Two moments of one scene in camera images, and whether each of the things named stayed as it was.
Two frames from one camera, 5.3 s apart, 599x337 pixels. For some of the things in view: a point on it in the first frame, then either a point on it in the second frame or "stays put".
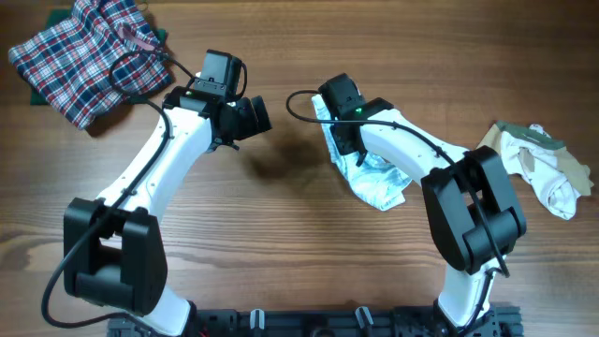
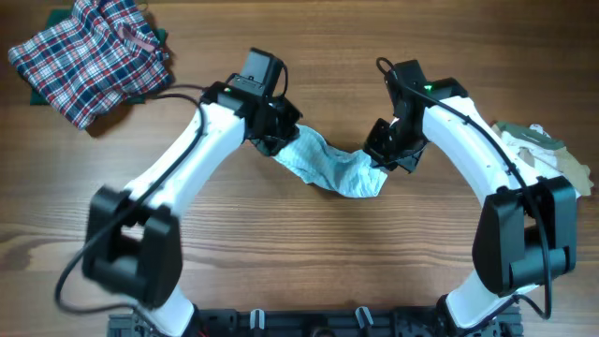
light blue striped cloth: (372, 182) → (344, 171)
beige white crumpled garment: (552, 174) stays put
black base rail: (504, 321) stays put
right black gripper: (344, 141) → (390, 149)
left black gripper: (250, 124) → (292, 116)
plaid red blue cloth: (105, 53) stays put
